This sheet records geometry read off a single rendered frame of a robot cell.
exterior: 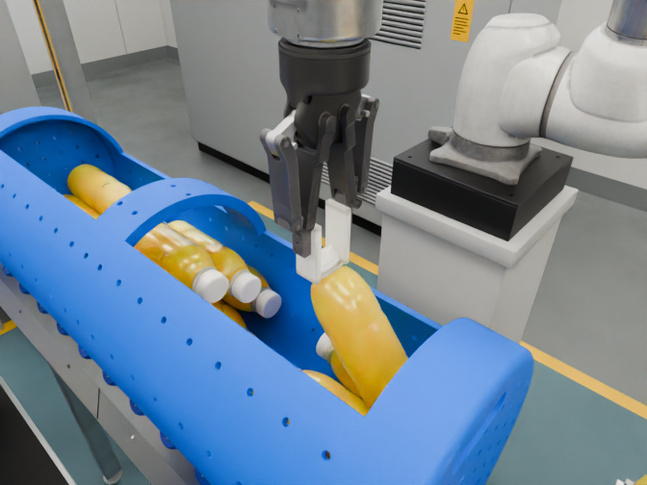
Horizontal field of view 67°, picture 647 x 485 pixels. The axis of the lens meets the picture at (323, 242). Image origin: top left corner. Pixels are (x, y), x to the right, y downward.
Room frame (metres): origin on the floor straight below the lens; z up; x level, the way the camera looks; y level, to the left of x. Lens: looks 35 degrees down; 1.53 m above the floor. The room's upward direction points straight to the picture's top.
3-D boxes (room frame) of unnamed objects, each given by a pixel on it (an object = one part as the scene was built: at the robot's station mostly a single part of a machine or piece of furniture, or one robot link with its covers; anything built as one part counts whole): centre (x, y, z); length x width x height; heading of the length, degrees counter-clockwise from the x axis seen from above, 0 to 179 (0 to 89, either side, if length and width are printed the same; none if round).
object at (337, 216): (0.43, -0.02, 1.24); 0.03 x 0.01 x 0.07; 48
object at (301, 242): (0.39, 0.03, 1.27); 0.03 x 0.01 x 0.05; 138
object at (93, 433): (0.86, 0.68, 0.31); 0.06 x 0.06 x 0.63; 48
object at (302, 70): (0.42, 0.00, 1.39); 0.08 x 0.07 x 0.09; 138
